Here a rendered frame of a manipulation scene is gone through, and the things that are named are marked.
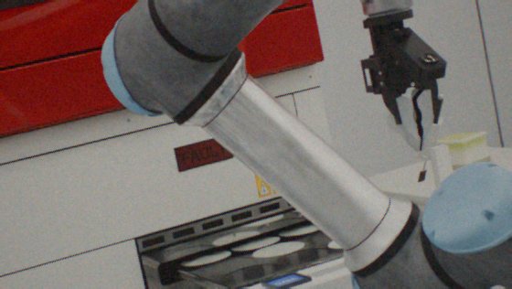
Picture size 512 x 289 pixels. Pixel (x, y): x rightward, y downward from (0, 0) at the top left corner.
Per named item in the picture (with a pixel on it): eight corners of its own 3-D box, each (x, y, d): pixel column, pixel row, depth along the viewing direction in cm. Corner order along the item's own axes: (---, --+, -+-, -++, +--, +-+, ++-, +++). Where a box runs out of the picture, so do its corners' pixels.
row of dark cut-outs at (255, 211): (138, 251, 212) (135, 239, 212) (336, 194, 229) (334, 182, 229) (140, 251, 212) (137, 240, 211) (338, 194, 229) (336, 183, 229)
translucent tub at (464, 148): (438, 175, 217) (432, 141, 217) (463, 165, 222) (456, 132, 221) (468, 174, 212) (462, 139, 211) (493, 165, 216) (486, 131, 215)
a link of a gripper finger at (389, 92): (412, 119, 169) (401, 63, 168) (419, 120, 167) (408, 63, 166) (387, 126, 167) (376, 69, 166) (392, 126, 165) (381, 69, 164)
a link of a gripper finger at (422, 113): (420, 144, 174) (409, 87, 173) (441, 146, 169) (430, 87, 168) (403, 150, 173) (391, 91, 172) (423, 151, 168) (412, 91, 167)
